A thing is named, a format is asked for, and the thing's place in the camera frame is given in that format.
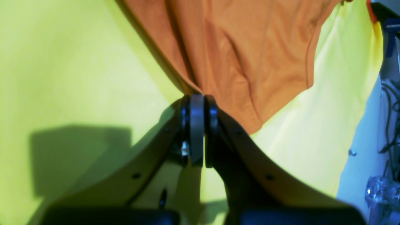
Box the yellow table cloth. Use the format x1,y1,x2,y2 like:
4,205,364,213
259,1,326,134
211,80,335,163
1,0,384,225

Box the terracotta orange T-shirt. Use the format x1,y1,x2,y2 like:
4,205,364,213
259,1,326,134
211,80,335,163
117,0,352,134

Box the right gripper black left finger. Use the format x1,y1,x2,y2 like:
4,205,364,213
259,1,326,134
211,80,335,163
41,94,205,225

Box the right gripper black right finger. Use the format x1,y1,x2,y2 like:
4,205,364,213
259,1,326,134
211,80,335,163
204,95,365,225

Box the blue black bar clamp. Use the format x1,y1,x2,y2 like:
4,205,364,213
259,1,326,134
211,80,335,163
366,0,400,58

